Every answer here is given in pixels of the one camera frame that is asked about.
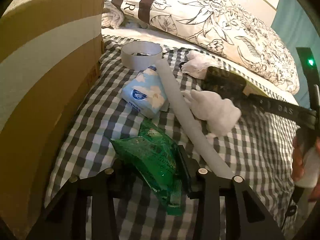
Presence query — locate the clear tape roll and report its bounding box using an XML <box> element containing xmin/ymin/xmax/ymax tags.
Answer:
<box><xmin>120</xmin><ymin>41</ymin><xmax>163</xmax><ymax>71</ymax></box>

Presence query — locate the checkered bed sheet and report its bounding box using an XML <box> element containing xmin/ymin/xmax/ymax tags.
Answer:
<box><xmin>43</xmin><ymin>35</ymin><xmax>301</xmax><ymax>240</ymax></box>

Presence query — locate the cardboard box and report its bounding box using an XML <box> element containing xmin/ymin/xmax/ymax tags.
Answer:
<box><xmin>1</xmin><ymin>0</ymin><xmax>104</xmax><ymax>239</ymax></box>

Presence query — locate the person right hand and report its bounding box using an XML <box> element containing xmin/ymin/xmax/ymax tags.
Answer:
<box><xmin>291</xmin><ymin>128</ymin><xmax>319</xmax><ymax>202</ymax></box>

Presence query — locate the teal curtain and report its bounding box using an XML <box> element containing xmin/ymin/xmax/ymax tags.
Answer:
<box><xmin>272</xmin><ymin>0</ymin><xmax>319</xmax><ymax>108</ymax></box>

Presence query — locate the white plush toy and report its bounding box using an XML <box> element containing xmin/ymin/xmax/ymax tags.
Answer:
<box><xmin>182</xmin><ymin>89</ymin><xmax>241</xmax><ymax>138</ymax></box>

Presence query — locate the blue tissue pack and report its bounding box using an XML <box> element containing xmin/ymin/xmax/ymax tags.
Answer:
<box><xmin>120</xmin><ymin>65</ymin><xmax>169</xmax><ymax>119</ymax></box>

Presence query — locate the dark oval container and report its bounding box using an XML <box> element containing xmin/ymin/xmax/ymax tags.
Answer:
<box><xmin>201</xmin><ymin>66</ymin><xmax>247</xmax><ymax>99</ymax></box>

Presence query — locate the tan brown carton box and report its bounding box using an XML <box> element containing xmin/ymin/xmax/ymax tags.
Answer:
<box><xmin>231</xmin><ymin>71</ymin><xmax>268</xmax><ymax>97</ymax></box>

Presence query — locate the green snack bag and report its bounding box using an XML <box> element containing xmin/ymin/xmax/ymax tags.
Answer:
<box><xmin>111</xmin><ymin>119</ymin><xmax>183</xmax><ymax>216</ymax></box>

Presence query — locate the floral quilt pillow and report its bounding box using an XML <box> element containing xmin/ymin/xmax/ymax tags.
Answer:
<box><xmin>105</xmin><ymin>0</ymin><xmax>299</xmax><ymax>94</ymax></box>

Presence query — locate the mint green towel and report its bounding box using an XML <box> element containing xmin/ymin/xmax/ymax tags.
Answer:
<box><xmin>101</xmin><ymin>1</ymin><xmax>148</xmax><ymax>29</ymax></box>

